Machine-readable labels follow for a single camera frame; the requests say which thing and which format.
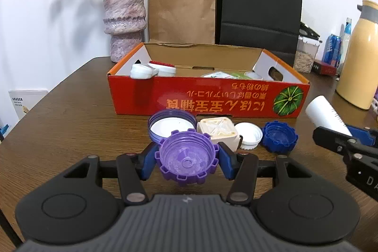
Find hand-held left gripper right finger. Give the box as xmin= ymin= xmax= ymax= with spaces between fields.
xmin=218 ymin=142 xmax=312 ymax=206

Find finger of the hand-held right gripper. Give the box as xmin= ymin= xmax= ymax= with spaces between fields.
xmin=348 ymin=126 xmax=378 ymax=158
xmin=313 ymin=126 xmax=359 ymax=156

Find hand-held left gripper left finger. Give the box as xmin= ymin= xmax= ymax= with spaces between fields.
xmin=63 ymin=142 xmax=161 ymax=206

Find cream square lid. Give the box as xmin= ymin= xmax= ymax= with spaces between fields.
xmin=196 ymin=116 xmax=240 ymax=152

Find small white cup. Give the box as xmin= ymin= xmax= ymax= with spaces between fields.
xmin=235 ymin=122 xmax=263 ymax=150

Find purple notched lid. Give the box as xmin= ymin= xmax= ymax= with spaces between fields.
xmin=154 ymin=128 xmax=220 ymax=187

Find lavender round lid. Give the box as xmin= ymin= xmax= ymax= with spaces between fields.
xmin=148 ymin=109 xmax=198 ymax=144

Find blue notched lid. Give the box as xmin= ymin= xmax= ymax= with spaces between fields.
xmin=262 ymin=120 xmax=298 ymax=154

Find red cardboard box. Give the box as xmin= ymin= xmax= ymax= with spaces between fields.
xmin=107 ymin=42 xmax=310 ymax=120

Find clear plastic box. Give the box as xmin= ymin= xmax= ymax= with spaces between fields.
xmin=200 ymin=70 xmax=234 ymax=79

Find white red lint brush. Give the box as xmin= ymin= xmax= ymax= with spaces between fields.
xmin=130 ymin=61 xmax=178 ymax=80

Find small red box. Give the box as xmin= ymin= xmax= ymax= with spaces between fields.
xmin=312 ymin=61 xmax=338 ymax=75

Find yellow thermos jug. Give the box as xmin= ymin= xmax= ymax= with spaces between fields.
xmin=336 ymin=0 xmax=378 ymax=110

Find clear oat container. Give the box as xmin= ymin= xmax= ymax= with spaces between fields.
xmin=293 ymin=22 xmax=322 ymax=74

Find blue drink can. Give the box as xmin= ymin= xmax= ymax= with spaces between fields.
xmin=321 ymin=34 xmax=342 ymax=68

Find clear bottle blue cap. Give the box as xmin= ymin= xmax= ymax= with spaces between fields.
xmin=339 ymin=17 xmax=352 ymax=69

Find white flat panel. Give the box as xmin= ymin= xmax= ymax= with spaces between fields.
xmin=8 ymin=89 xmax=48 ymax=123

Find mottled pink ceramic vase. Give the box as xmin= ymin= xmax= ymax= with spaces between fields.
xmin=103 ymin=0 xmax=147 ymax=63

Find black paper bag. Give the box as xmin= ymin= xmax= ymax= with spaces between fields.
xmin=217 ymin=0 xmax=304 ymax=68

